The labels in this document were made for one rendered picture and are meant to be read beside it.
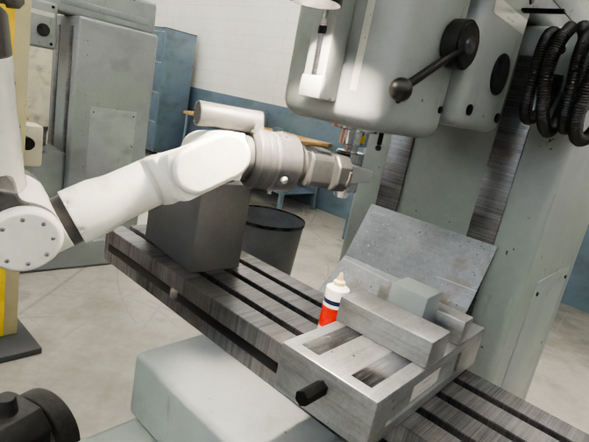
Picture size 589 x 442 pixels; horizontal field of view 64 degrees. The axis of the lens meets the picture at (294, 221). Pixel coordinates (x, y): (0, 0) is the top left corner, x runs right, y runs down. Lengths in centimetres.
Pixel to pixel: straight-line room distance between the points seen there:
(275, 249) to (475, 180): 176
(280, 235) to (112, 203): 209
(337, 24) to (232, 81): 694
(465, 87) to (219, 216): 51
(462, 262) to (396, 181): 25
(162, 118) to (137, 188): 740
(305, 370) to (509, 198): 61
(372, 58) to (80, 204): 42
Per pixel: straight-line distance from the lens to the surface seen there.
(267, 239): 265
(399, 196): 115
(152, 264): 104
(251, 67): 732
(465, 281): 106
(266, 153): 66
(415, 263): 110
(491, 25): 85
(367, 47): 68
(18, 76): 228
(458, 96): 82
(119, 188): 62
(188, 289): 94
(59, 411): 122
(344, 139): 76
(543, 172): 104
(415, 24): 69
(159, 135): 804
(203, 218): 94
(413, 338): 66
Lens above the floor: 133
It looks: 14 degrees down
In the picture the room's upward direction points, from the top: 11 degrees clockwise
